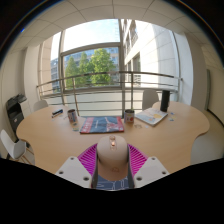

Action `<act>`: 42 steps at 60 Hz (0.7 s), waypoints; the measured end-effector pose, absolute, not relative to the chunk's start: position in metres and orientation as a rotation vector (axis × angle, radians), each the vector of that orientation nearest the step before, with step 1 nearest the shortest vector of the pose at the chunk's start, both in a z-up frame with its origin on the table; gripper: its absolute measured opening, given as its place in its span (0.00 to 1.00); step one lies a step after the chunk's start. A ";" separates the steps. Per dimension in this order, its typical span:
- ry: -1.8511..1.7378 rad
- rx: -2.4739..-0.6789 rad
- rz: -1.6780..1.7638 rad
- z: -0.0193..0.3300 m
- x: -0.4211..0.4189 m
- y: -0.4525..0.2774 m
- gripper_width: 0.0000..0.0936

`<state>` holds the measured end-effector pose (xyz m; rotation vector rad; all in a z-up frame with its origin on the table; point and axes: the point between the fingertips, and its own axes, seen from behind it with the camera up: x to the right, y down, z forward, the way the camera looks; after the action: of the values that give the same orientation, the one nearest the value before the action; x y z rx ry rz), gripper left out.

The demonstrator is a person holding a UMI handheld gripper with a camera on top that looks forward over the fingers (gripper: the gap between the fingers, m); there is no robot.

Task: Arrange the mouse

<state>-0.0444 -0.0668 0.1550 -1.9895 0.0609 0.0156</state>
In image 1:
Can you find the printed mug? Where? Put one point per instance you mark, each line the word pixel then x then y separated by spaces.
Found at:
pixel 72 116

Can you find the red and blue magazine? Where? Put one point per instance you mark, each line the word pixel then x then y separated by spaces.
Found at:
pixel 101 125

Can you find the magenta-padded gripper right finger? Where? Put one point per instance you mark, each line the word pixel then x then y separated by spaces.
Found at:
pixel 150 171

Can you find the white computer mouse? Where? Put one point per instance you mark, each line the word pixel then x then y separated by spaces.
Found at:
pixel 112 156

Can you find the metal balcony railing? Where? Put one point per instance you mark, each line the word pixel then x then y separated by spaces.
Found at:
pixel 100 74

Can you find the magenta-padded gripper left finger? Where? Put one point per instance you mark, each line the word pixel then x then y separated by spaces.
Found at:
pixel 74 171

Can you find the white chair with wooden legs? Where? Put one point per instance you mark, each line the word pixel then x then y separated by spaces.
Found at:
pixel 11 143

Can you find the dark stapler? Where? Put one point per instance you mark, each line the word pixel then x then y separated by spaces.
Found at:
pixel 57 112

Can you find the open booklet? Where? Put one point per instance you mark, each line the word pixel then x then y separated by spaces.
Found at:
pixel 151 116

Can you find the black speaker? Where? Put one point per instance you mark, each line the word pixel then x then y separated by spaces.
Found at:
pixel 164 101

